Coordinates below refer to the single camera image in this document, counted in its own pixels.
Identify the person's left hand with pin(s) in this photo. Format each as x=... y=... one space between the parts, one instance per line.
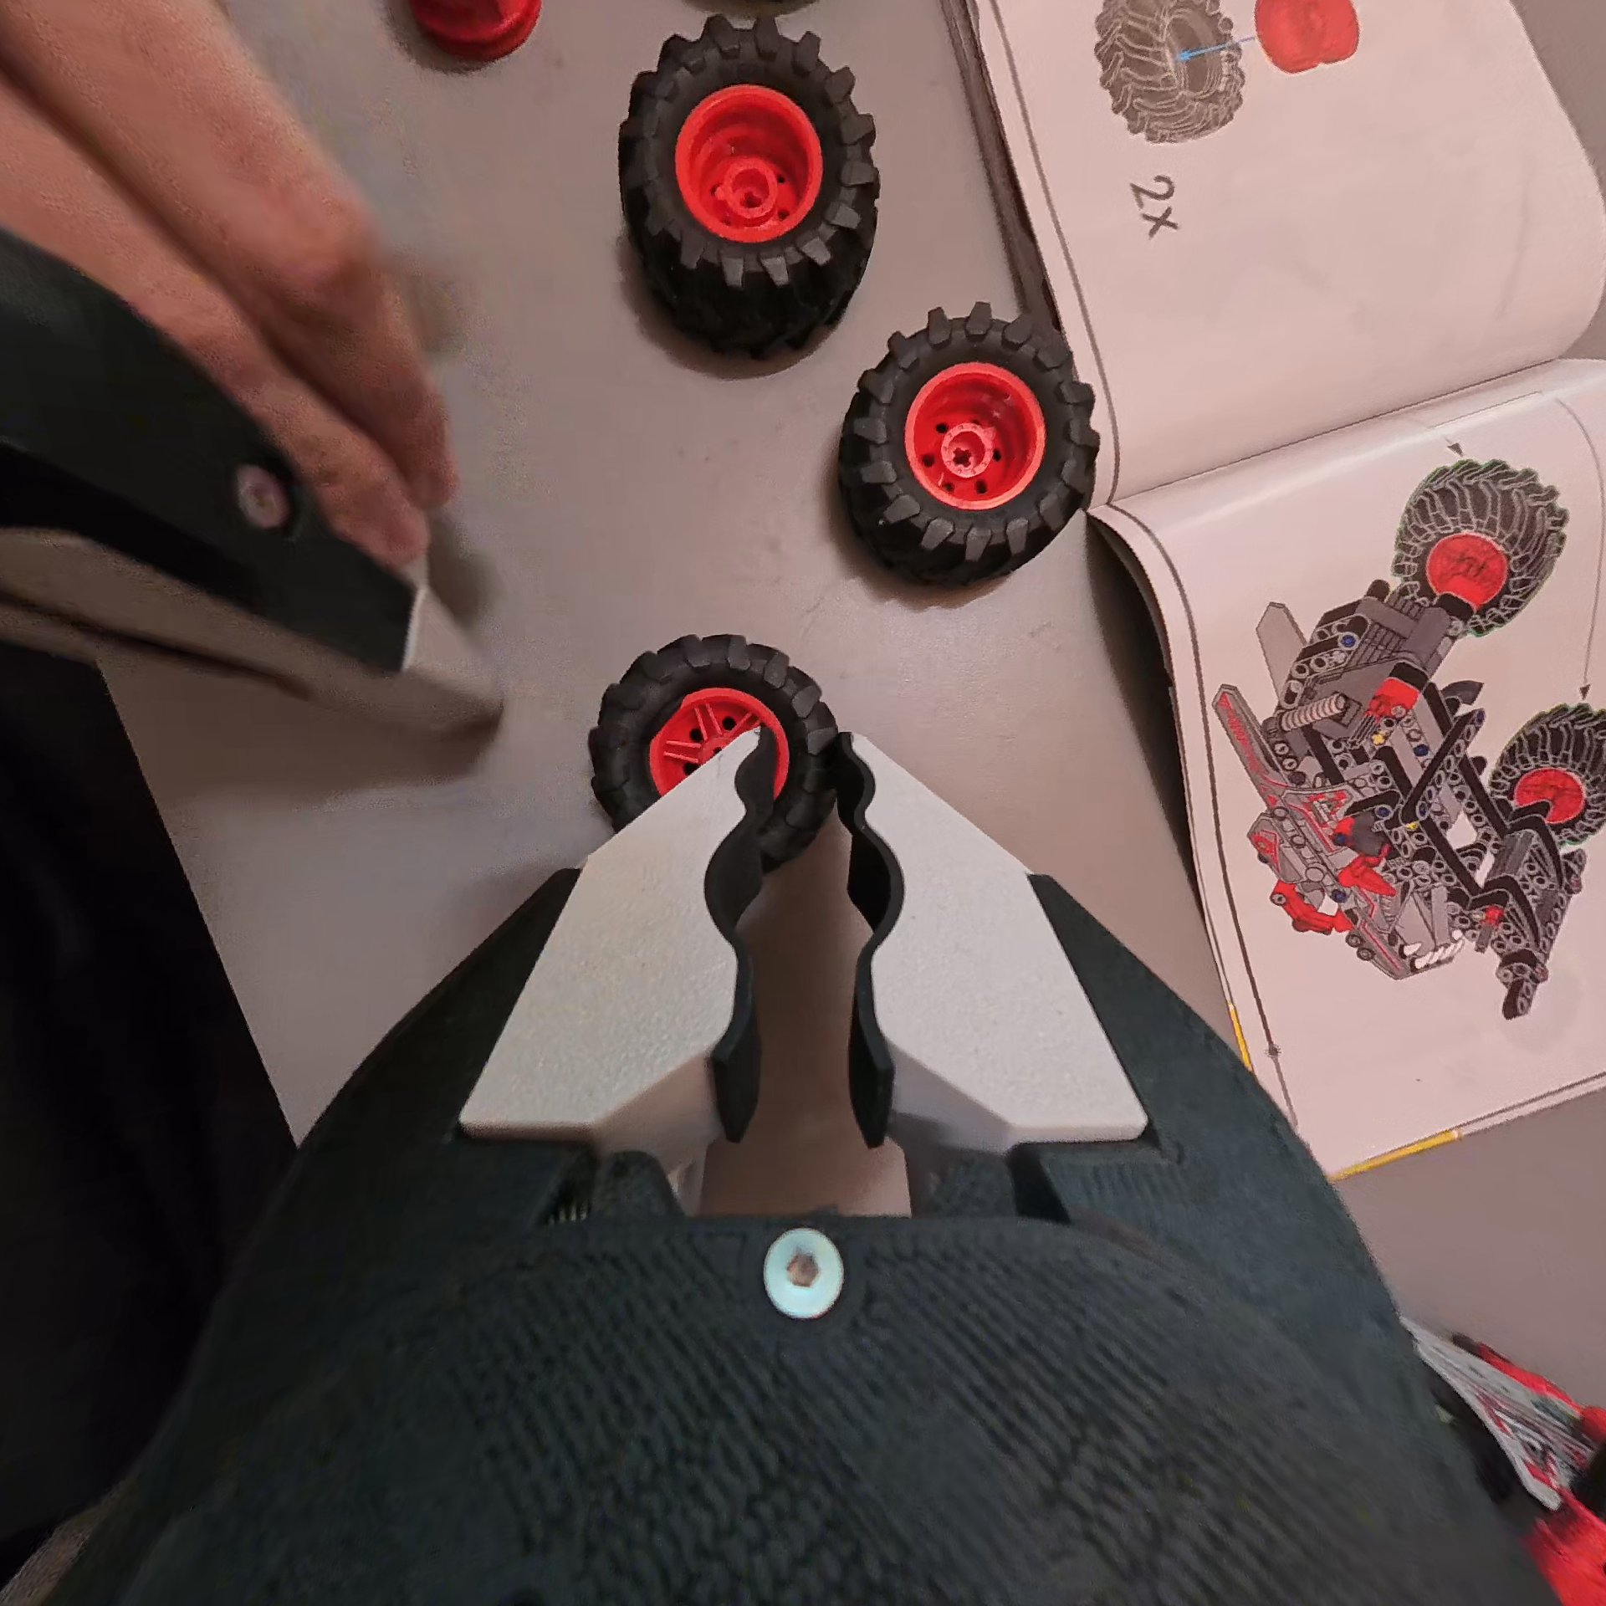
x=187 y=161

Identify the grey red toy truck chassis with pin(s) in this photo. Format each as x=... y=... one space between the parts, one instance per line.
x=1547 y=1432

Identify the small black rubber tyre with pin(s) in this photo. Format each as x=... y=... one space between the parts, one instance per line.
x=620 y=739

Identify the person's dark clothing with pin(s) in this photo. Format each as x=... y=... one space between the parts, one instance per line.
x=102 y=1002

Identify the grey desk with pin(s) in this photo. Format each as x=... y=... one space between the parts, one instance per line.
x=566 y=441

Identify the large red wheel rim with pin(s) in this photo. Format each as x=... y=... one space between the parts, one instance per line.
x=477 y=22

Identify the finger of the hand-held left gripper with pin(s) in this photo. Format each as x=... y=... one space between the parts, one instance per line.
x=250 y=626

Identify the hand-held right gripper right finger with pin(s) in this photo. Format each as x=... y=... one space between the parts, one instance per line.
x=992 y=1002

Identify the large black red toy wheel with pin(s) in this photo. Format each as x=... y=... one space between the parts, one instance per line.
x=747 y=179
x=968 y=445

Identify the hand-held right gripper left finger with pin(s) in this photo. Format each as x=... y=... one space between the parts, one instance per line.
x=603 y=993

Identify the white instruction booklet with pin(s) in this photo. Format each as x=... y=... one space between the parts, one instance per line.
x=1319 y=250

